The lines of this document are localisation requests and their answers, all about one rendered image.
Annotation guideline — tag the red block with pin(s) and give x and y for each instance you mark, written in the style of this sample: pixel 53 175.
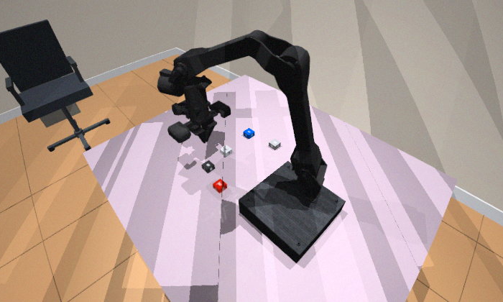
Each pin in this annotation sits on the red block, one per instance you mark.
pixel 219 186

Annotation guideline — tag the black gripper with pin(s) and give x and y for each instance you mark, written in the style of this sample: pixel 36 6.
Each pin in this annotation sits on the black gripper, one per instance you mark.
pixel 199 114

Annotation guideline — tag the blue block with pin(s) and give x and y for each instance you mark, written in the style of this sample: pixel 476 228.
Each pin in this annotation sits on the blue block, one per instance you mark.
pixel 248 133

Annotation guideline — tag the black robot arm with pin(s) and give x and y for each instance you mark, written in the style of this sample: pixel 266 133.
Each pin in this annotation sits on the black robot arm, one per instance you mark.
pixel 291 70

